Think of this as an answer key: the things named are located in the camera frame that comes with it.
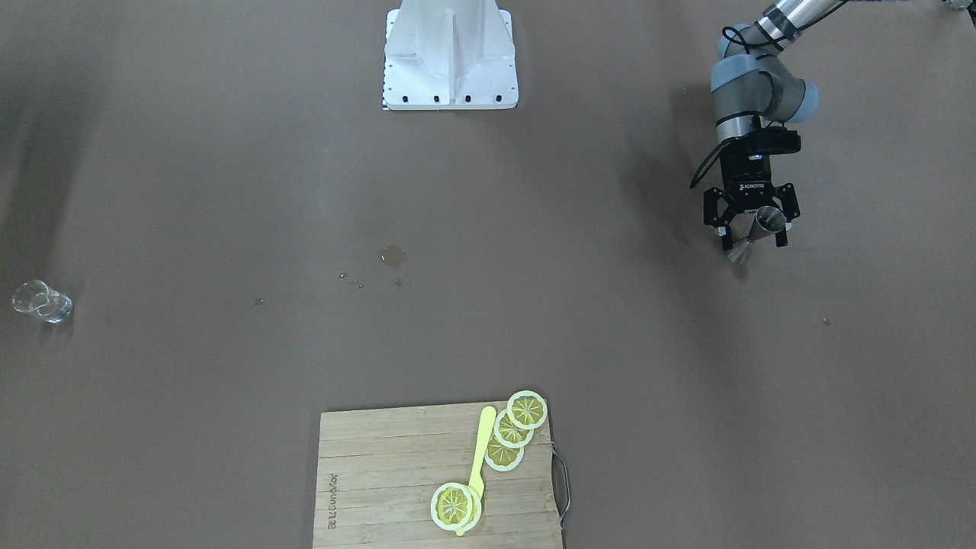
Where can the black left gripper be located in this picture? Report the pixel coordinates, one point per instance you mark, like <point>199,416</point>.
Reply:
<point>749,180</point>

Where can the steel jigger measuring cup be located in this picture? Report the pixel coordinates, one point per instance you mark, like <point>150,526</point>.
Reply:
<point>768,221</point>

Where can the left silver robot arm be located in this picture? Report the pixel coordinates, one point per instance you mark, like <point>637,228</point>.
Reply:
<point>756,99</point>

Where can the lemon slice middle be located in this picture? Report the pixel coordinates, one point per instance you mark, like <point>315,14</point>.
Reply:
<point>510,435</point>

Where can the lemon slice near spoon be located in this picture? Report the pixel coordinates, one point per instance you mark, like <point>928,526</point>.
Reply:
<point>502,458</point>

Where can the yellow plastic spoon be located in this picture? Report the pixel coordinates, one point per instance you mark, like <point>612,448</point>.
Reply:
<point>475,484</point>

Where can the lemon slice on spoon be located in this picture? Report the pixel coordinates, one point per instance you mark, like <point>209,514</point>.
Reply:
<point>455,507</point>

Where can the bamboo cutting board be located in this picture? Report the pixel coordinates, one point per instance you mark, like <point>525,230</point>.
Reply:
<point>378,469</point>

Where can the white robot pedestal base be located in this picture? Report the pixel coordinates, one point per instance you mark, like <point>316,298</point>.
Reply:
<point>449,56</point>

